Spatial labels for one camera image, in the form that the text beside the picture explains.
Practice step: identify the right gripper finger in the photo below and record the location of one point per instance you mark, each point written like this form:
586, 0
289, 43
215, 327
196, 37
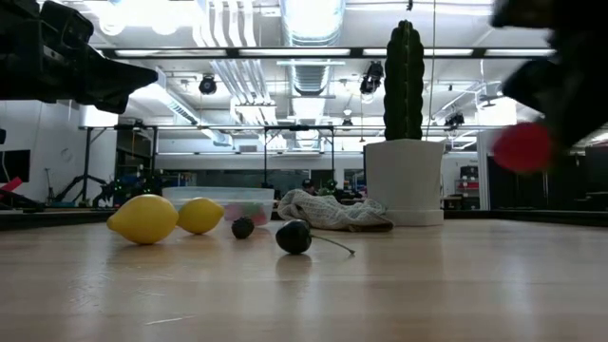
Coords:
572, 123
534, 88

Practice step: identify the silver air duct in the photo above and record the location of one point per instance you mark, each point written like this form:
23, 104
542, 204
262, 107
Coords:
311, 28

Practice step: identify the shelf with red boxes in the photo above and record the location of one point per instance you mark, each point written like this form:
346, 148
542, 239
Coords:
469, 185

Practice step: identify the dark cherry with stem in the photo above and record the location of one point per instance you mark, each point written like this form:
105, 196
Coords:
293, 236

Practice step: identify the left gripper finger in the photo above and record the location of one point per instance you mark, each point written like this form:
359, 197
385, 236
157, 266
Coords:
119, 95
114, 71

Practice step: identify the black background frame rig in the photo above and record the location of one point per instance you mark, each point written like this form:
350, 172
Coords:
299, 128

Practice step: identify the black cabinet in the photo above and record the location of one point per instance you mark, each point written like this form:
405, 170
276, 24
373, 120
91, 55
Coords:
546, 190

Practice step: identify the clear plastic tupperware container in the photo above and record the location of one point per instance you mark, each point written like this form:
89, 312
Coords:
214, 195

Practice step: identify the grey waffle cloth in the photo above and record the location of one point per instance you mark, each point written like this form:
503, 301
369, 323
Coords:
328, 211

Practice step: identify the dark blackberry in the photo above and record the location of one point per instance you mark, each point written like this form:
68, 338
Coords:
242, 227

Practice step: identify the red bar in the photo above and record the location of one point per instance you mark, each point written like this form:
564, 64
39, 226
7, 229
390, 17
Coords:
10, 185

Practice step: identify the yellow lemon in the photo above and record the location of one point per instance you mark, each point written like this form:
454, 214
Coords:
142, 219
200, 215

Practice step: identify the red toy strawberry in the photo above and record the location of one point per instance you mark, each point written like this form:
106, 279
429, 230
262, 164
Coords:
256, 214
520, 149

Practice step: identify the black monitor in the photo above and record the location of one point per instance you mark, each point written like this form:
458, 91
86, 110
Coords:
14, 166

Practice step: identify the white plant pot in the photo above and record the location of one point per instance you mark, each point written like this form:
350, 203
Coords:
404, 180

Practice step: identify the dark equipment with green lights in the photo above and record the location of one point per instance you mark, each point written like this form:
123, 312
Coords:
128, 190

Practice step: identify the green cactus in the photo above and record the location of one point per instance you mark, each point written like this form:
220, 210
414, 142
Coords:
404, 81

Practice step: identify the black tripod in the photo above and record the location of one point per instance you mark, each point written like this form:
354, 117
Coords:
78, 183

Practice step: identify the black beam with light strips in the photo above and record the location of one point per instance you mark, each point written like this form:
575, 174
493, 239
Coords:
294, 52

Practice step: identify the black hanging spot lamp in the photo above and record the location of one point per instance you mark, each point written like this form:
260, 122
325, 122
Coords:
372, 78
207, 85
454, 119

